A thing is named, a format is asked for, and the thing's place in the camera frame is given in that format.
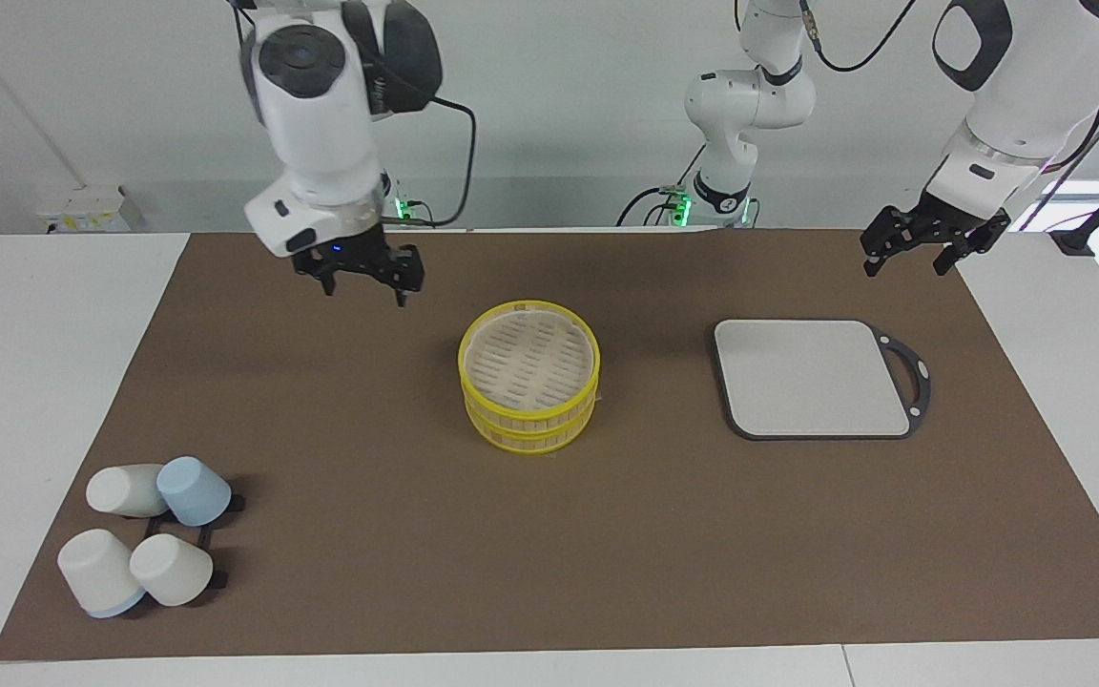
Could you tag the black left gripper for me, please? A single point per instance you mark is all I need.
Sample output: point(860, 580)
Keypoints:
point(936, 224)

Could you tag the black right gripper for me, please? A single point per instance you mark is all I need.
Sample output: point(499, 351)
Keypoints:
point(359, 258)

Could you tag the yellow bamboo steamer lid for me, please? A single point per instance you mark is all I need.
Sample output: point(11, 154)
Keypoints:
point(530, 358)

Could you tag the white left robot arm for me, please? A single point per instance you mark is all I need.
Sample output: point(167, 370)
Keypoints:
point(750, 95)

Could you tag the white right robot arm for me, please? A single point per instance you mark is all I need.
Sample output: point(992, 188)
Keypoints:
point(321, 134)

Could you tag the yellow bamboo steamer base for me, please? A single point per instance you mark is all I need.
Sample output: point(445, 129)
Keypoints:
point(530, 436)

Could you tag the grey cutting board black rim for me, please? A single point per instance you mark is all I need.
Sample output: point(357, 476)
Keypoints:
point(798, 391)

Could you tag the brown table mat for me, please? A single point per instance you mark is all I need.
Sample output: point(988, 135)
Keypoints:
point(368, 534)

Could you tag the light blue cup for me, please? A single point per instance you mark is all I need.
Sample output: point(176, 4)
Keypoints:
point(194, 490)

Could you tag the white box yellow label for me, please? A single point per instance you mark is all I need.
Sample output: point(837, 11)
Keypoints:
point(82, 210)

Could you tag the plain white cup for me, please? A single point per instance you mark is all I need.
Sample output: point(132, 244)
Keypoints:
point(122, 490)
point(171, 570)

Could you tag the black cup rack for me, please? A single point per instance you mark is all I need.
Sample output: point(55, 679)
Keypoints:
point(217, 578)

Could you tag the white cup blue rim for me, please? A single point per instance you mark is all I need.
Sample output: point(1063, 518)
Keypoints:
point(96, 572)

